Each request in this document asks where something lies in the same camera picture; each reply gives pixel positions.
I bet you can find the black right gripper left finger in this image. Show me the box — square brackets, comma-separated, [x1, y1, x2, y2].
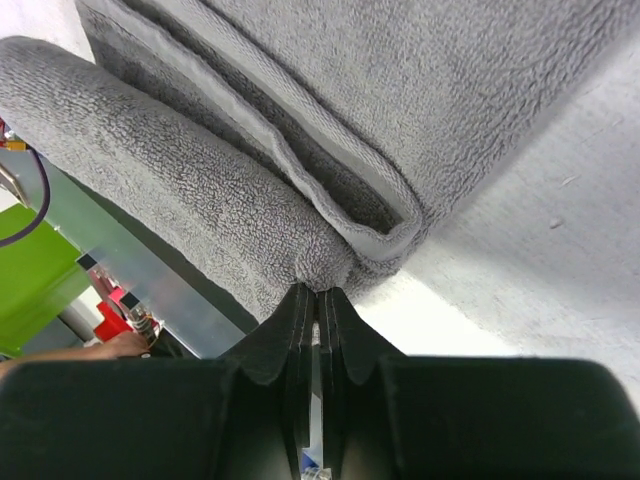
[1, 285, 316, 479]

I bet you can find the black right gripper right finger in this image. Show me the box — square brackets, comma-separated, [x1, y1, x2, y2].
[318, 289, 639, 479]

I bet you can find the grey towel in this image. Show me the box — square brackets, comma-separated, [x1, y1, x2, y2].
[1, 1, 639, 320]

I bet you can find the red object in background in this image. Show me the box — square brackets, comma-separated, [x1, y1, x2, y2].
[93, 301, 133, 342]

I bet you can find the green chair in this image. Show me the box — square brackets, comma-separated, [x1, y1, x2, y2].
[1, 222, 89, 357]

